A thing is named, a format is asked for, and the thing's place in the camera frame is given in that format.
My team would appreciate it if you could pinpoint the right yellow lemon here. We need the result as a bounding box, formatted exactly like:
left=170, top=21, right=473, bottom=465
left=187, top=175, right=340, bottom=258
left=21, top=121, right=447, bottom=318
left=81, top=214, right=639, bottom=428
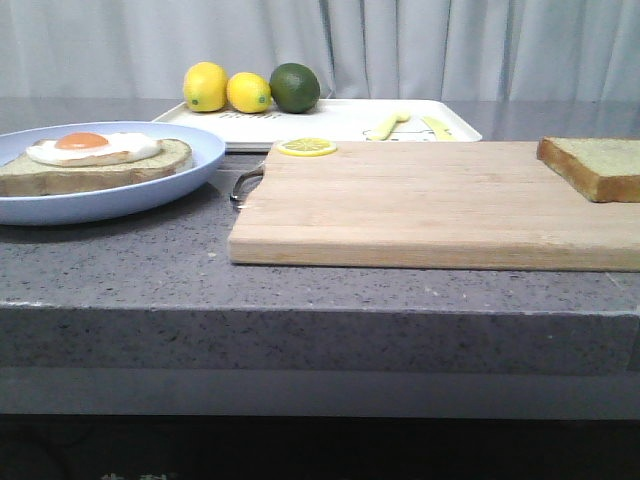
left=226, top=72, right=272, bottom=114

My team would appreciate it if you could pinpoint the green lime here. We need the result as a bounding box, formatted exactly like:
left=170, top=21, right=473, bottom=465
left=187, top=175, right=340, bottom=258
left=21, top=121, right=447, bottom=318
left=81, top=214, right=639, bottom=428
left=269, top=63, right=320, bottom=114

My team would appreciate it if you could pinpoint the wooden cutting board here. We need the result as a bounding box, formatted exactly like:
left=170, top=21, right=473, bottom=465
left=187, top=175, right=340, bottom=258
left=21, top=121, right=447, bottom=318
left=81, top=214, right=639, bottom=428
left=228, top=142, right=639, bottom=271

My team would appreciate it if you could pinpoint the white curtain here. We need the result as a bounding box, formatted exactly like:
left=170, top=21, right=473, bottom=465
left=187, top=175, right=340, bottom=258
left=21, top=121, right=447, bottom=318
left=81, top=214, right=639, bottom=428
left=1, top=1, right=639, bottom=101

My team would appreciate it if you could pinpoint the bread slice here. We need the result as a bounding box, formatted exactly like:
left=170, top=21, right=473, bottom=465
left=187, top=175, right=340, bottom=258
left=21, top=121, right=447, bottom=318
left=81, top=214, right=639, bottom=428
left=1, top=139, right=193, bottom=197
left=536, top=137, right=639, bottom=203

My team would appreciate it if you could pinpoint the yellow plastic knife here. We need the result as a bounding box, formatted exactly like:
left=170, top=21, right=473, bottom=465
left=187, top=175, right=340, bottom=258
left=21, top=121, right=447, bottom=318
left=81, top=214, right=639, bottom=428
left=422, top=116, right=455, bottom=141

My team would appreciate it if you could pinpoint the left yellow lemon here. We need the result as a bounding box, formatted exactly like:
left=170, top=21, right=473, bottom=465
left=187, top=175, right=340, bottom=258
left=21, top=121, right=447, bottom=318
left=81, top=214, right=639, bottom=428
left=183, top=62, right=228, bottom=112

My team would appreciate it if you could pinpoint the lemon slice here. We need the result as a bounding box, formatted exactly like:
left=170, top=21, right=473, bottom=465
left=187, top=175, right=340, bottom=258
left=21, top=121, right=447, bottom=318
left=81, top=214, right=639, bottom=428
left=276, top=137, right=337, bottom=157

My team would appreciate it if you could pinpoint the fried egg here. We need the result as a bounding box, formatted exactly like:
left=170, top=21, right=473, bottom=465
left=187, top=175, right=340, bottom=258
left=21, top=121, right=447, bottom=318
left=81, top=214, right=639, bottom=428
left=25, top=132, right=161, bottom=167

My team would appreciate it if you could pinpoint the white serving tray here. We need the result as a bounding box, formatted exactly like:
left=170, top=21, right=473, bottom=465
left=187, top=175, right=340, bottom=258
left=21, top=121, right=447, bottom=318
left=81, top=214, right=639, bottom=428
left=155, top=99, right=482, bottom=152

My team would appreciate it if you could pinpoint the light blue plate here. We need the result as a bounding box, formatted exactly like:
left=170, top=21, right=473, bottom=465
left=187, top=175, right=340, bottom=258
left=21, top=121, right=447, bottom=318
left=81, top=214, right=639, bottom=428
left=1, top=121, right=226, bottom=226

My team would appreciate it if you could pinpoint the yellow plastic fork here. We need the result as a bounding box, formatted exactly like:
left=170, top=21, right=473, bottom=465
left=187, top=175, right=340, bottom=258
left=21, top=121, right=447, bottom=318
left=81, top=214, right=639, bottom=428
left=366, top=111, right=411, bottom=141

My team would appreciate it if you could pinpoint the yellow lemon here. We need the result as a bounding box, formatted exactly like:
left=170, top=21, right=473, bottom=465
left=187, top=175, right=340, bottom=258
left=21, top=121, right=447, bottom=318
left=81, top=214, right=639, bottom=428
left=183, top=62, right=228, bottom=112
left=226, top=72, right=272, bottom=114

